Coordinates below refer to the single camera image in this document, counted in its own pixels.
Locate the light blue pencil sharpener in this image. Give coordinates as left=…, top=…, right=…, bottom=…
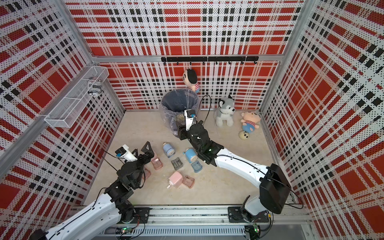
left=163, top=143, right=176, bottom=158

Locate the bright blue pencil sharpener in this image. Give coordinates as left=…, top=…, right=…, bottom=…
left=183, top=148, right=198, bottom=163

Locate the pink pencil sharpener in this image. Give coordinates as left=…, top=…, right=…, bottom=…
left=167, top=171, right=184, bottom=189

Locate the pink sharpener shavings tray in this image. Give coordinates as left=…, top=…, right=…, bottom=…
left=182, top=176, right=195, bottom=189

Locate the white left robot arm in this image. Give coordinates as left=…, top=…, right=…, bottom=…
left=29, top=142, right=155, bottom=240

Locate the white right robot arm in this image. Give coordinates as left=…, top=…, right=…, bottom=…
left=178, top=121, right=292, bottom=222

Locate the grey white husky plush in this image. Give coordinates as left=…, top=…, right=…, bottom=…
left=215, top=95, right=236, bottom=127

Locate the dark grey trash bin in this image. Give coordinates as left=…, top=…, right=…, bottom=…
left=160, top=89, right=201, bottom=137

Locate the clear plastic bin liner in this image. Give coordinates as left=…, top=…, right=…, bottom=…
left=158, top=88, right=202, bottom=137

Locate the cream round face ball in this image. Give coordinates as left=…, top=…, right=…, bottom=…
left=239, top=131, right=250, bottom=140

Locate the pink pig plush blue shirt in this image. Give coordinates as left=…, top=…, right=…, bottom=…
left=241, top=112, right=261, bottom=133

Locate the hanging boy doll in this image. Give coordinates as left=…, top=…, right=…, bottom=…
left=183, top=69, right=200, bottom=94

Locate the small striped can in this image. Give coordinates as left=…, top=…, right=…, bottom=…
left=88, top=77, right=102, bottom=97

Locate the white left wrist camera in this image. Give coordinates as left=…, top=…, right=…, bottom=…
left=115, top=145, right=138, bottom=163

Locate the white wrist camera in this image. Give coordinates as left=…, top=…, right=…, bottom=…
left=115, top=145, right=138, bottom=163
left=185, top=109, right=196, bottom=131

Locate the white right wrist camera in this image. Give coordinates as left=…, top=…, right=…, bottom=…
left=185, top=109, right=196, bottom=131

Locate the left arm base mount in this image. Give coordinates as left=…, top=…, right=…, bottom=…
left=120, top=207, right=151, bottom=224

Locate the white wire mesh shelf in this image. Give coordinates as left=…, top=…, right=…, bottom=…
left=45, top=66, right=109, bottom=128

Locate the black hook rail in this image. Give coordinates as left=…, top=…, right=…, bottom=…
left=161, top=56, right=260, bottom=64

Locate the aluminium front rail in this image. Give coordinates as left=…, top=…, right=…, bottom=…
left=96, top=205, right=316, bottom=240

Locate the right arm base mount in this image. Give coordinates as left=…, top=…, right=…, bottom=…
left=228, top=207, right=270, bottom=223

